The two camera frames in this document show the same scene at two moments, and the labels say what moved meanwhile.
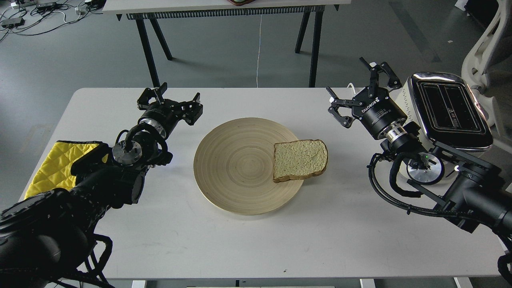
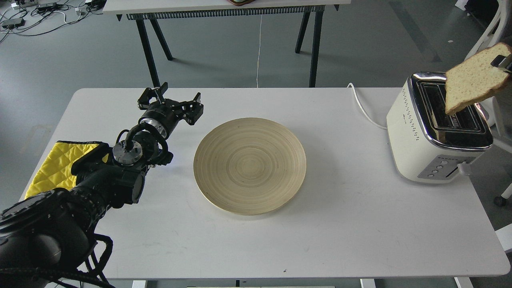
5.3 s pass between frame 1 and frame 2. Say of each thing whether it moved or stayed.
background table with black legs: stayed
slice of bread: moved
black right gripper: moved
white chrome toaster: stayed
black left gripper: stayed
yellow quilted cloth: stayed
